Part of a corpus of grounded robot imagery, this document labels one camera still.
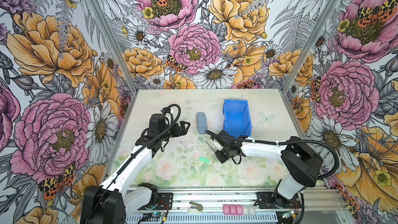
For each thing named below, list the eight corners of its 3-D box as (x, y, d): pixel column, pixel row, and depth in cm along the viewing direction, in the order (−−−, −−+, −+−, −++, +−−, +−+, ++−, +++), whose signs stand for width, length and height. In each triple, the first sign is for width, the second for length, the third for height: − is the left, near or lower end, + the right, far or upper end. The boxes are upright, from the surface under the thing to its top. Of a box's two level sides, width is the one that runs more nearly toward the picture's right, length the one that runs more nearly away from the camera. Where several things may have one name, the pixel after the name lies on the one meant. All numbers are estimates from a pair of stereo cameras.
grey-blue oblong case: (196, 134, 100) (196, 131, 97) (196, 115, 109) (196, 112, 107) (206, 134, 100) (207, 131, 97) (206, 115, 109) (206, 112, 107)
